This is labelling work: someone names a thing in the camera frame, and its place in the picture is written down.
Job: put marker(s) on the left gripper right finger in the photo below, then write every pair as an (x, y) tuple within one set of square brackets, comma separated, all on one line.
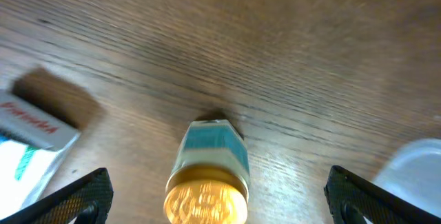
[(352, 199)]

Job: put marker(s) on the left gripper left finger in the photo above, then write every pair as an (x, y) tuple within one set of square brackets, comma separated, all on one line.
[(86, 200)]

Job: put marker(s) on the gold lid balm jar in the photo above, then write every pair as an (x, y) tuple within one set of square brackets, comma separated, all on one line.
[(209, 182)]

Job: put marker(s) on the clear plastic container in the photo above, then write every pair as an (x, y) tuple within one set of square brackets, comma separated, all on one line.
[(413, 174)]

